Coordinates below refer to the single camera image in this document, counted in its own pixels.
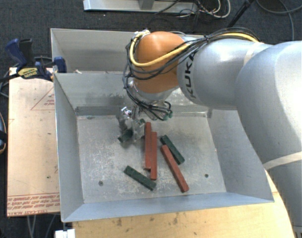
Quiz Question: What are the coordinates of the red-brown flat block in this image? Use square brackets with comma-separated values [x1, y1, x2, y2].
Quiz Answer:
[149, 131, 158, 181]
[143, 121, 152, 171]
[160, 144, 190, 193]

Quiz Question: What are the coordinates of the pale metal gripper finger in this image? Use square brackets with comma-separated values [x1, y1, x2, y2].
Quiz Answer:
[116, 106, 132, 139]
[131, 108, 146, 141]

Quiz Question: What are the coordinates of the grey metal bin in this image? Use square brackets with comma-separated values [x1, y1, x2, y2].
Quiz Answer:
[50, 28, 275, 223]

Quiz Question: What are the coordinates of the dark green block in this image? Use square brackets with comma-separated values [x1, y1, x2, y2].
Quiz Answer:
[117, 128, 134, 144]
[160, 134, 185, 166]
[123, 165, 157, 191]

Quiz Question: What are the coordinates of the brown cardboard board red print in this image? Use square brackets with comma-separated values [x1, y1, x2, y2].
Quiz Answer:
[6, 67, 61, 218]

